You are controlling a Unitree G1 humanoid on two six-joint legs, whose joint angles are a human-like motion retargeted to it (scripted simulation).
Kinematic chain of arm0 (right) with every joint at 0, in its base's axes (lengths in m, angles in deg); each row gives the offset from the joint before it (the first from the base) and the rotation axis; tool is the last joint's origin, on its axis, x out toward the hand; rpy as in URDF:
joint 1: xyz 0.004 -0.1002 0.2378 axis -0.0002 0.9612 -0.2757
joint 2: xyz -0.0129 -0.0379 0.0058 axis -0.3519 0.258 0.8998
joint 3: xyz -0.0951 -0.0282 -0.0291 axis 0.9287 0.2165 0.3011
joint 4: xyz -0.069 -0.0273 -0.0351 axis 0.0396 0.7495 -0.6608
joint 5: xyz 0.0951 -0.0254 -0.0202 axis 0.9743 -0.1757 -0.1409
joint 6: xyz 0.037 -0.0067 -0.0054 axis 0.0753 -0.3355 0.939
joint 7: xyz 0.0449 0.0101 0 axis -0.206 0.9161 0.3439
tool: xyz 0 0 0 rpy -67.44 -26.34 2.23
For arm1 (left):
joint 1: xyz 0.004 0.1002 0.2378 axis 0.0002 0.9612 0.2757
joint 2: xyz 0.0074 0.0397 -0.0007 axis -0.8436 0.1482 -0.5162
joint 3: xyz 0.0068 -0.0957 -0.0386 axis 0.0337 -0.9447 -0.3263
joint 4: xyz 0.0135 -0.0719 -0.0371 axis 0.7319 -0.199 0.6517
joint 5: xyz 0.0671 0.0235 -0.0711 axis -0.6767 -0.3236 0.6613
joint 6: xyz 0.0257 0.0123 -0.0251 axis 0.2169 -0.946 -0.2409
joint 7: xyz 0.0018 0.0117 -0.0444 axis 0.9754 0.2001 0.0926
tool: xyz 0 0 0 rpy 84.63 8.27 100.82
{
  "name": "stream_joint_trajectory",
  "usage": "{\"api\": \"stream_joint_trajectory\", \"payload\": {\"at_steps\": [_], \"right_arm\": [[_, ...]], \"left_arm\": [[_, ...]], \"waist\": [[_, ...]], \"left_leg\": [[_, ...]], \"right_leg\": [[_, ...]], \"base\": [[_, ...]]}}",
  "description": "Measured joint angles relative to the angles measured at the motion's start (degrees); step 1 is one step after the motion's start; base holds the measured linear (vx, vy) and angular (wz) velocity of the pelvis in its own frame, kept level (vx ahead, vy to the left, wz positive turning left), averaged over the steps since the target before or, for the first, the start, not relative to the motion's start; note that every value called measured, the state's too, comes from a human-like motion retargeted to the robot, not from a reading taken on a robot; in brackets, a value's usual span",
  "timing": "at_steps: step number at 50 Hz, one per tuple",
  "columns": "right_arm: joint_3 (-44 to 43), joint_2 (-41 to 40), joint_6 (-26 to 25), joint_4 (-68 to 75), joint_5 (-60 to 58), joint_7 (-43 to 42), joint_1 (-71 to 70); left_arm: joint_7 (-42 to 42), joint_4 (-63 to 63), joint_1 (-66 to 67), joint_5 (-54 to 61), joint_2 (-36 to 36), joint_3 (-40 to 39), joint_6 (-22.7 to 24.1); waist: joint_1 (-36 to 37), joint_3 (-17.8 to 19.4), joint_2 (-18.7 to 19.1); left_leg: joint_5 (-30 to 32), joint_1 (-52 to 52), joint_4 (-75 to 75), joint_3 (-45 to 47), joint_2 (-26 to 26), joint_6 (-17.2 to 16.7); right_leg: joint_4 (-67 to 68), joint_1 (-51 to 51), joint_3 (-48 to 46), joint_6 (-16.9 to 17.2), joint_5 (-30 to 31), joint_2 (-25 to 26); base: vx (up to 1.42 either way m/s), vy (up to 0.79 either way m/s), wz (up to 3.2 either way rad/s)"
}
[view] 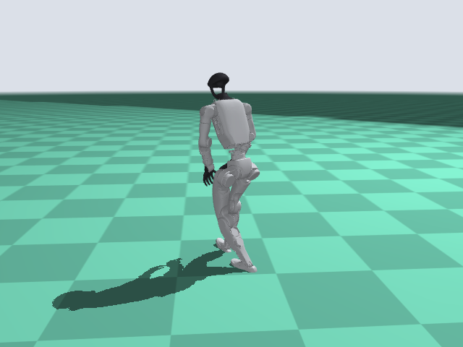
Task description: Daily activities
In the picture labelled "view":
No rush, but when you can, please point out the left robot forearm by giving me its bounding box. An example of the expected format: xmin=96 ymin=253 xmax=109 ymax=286
xmin=198 ymin=141 xmax=214 ymax=172

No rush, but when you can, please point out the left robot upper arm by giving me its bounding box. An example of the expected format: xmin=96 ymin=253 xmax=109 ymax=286
xmin=198 ymin=104 xmax=216 ymax=148

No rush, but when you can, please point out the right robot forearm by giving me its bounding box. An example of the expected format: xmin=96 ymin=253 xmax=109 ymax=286
xmin=240 ymin=142 xmax=252 ymax=154

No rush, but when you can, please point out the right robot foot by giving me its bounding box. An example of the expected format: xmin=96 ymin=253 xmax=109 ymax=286
xmin=216 ymin=238 xmax=231 ymax=252

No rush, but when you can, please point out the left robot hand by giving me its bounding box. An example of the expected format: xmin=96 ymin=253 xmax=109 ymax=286
xmin=203 ymin=166 xmax=216 ymax=186

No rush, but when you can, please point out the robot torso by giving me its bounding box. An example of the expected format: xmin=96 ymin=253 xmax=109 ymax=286
xmin=211 ymin=98 xmax=252 ymax=180

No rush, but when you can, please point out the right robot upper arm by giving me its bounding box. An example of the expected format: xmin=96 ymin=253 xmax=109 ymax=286
xmin=242 ymin=103 xmax=256 ymax=142

